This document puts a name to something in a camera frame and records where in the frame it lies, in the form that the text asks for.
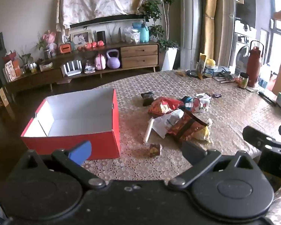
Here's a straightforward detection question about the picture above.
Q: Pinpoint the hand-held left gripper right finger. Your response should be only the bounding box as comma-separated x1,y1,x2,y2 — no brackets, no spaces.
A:
168,141,257,189

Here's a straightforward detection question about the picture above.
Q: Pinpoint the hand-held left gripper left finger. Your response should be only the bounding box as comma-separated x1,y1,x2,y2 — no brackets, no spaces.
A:
21,141,107,189

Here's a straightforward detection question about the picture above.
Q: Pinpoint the red cardboard box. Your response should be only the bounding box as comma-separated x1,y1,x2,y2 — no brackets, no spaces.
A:
21,88,121,161

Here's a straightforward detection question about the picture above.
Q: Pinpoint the yellow snack packet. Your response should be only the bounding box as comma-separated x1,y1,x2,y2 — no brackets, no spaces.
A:
194,126,211,144

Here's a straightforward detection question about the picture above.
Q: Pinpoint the orange striped snack bag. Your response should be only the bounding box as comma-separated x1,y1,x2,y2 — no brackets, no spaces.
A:
166,110,209,143

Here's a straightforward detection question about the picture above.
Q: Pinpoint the small brown snack cube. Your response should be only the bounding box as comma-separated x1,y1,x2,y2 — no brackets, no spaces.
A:
149,143,161,157

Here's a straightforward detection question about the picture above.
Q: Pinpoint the white snack packet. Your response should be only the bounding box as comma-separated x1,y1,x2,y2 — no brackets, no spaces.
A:
152,109,185,139

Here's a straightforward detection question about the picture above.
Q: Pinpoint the white stick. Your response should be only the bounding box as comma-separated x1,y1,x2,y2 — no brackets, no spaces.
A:
143,118,154,145

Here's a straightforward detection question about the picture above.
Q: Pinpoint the blue spouted pouch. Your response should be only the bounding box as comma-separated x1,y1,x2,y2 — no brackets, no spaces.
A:
181,96,195,111

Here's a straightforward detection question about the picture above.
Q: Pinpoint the white red printed snack bag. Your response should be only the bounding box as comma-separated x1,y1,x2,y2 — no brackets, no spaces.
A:
192,93,212,113

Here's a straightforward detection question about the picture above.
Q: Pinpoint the orange red chip bag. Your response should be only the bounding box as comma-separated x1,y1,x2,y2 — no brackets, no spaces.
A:
148,97,185,118

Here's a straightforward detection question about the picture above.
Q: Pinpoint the black snack packet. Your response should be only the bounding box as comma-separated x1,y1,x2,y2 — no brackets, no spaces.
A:
141,92,155,107

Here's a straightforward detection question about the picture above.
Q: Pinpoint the clear water bottle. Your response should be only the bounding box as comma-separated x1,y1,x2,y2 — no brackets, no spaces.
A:
259,64,272,92

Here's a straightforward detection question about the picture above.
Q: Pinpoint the jar with dark lid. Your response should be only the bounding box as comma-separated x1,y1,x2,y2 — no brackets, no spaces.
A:
238,72,249,89

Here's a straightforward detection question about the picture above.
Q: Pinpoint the red thermos flask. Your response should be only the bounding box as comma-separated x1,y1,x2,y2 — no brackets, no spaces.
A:
246,40,265,88

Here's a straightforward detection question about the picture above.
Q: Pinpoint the glass jar with tray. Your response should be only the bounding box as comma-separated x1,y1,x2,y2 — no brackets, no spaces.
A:
186,70,202,78

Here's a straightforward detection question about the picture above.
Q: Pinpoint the white router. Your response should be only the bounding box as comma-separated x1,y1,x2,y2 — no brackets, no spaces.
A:
62,60,83,77

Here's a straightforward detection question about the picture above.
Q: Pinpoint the white canister yellow lid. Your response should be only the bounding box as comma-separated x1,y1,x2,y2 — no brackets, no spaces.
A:
203,58,216,78

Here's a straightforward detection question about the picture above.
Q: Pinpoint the stack of booklets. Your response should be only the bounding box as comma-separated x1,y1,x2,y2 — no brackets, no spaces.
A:
84,62,96,74

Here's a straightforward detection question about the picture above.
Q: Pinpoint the yellow standing pouch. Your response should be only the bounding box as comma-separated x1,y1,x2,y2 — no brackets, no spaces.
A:
198,53,207,80

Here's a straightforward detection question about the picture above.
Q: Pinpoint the white washing machine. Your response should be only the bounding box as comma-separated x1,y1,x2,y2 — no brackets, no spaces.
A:
229,20,257,74

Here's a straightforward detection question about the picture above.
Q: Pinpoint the small cardboard box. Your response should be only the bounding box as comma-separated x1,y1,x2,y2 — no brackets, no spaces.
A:
39,61,53,72

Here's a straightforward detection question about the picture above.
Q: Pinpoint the purple kettlebell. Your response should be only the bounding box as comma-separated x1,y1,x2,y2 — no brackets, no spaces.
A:
106,49,121,69

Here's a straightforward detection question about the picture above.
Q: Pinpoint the potted green plant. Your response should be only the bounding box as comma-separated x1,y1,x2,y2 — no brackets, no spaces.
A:
141,0,180,72

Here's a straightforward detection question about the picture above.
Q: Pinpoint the orange toy box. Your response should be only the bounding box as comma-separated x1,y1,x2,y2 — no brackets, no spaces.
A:
59,43,72,53

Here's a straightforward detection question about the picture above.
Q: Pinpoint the orange white carton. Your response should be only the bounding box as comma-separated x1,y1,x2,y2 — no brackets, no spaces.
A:
5,59,22,83

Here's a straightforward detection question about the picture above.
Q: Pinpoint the wooden TV cabinet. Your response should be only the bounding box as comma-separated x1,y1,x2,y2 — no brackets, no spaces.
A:
5,40,160,97

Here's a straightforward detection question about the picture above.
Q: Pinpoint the pink flower bouquet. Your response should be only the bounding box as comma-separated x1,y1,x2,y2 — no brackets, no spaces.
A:
36,30,57,57

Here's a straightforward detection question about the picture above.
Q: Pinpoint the black speaker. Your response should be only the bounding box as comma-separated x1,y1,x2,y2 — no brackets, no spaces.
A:
96,30,107,44

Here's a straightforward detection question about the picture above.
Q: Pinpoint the red gift box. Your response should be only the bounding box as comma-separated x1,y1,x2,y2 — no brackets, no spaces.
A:
3,51,16,63

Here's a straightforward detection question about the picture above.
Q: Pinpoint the clear plastic bag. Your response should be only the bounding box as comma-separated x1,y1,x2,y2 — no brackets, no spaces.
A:
123,26,141,44

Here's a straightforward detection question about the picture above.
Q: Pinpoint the turquoise spray bottle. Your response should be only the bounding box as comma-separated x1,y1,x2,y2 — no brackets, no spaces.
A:
132,21,149,43

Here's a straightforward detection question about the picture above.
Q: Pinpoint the yellow curtain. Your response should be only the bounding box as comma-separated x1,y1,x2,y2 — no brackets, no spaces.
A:
202,0,222,62

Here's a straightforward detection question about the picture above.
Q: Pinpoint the black television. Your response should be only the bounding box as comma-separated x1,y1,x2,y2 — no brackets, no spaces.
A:
70,13,146,29

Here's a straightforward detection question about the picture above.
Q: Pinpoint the grey standing air conditioner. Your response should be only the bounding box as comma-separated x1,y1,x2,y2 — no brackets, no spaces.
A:
180,0,203,52

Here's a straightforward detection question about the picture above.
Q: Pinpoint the floral printed cloth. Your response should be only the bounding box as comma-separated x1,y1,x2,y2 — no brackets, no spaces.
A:
57,0,148,30

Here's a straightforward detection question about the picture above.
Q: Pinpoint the white photo frame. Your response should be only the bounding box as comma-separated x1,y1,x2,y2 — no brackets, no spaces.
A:
70,29,94,47

